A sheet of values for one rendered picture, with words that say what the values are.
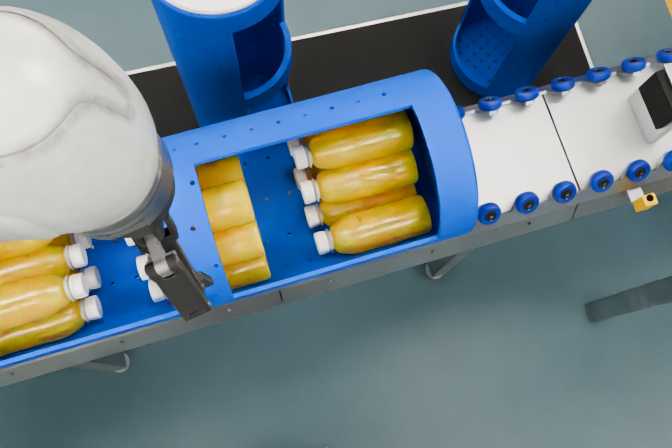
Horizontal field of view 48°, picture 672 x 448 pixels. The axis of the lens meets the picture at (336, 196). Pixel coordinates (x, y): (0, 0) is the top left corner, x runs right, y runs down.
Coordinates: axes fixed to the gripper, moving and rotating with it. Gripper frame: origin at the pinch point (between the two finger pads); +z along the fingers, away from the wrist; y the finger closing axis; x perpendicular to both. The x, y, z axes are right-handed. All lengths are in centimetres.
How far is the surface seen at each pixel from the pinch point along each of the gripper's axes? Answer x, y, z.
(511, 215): 50, 10, 66
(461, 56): 83, -44, 148
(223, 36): 15, -44, 65
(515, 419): 51, 61, 157
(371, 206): 26, -1, 56
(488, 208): 46, 8, 61
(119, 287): -20, -6, 60
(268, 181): 11, -13, 61
